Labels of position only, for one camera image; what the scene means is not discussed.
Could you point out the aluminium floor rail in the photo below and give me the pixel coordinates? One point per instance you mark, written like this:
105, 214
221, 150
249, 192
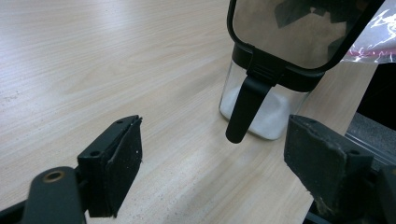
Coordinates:
370, 148

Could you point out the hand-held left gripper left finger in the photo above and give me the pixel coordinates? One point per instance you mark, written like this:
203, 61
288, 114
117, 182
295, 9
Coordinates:
118, 161

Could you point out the red and white sugar pouch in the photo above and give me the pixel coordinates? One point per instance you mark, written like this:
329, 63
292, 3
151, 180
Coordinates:
379, 37

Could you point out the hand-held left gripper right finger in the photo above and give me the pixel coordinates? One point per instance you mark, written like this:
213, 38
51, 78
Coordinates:
323, 161

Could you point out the glass jar with black lid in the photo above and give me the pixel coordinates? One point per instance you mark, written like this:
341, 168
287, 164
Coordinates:
299, 37

